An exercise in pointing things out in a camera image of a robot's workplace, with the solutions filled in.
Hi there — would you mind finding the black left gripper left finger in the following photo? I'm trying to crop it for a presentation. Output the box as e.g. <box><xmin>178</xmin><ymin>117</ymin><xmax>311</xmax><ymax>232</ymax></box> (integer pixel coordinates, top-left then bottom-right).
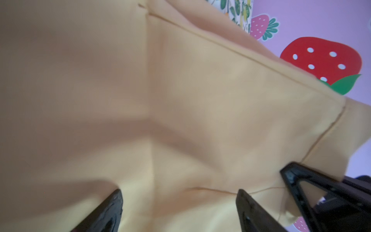
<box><xmin>71</xmin><ymin>189</ymin><xmax>123</xmax><ymax>232</ymax></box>

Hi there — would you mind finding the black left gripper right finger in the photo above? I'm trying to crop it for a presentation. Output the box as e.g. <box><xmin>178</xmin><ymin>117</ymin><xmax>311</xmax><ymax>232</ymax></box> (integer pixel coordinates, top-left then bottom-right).
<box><xmin>236</xmin><ymin>189</ymin><xmax>287</xmax><ymax>232</ymax></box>

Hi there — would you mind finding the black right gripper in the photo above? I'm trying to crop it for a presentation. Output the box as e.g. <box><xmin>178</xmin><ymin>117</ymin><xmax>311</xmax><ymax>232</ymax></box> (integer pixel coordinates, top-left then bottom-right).
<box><xmin>280</xmin><ymin>162</ymin><xmax>371</xmax><ymax>232</ymax></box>

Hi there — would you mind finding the tan skirt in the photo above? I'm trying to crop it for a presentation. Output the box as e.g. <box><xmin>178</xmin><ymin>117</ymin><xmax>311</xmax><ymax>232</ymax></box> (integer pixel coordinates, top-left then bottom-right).
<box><xmin>1</xmin><ymin>1</ymin><xmax>371</xmax><ymax>232</ymax></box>

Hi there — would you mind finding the lemon print skirt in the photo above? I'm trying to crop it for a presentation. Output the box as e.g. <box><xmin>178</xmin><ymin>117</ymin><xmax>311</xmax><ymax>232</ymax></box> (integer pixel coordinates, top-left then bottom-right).
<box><xmin>206</xmin><ymin>0</ymin><xmax>254</xmax><ymax>33</ymax></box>

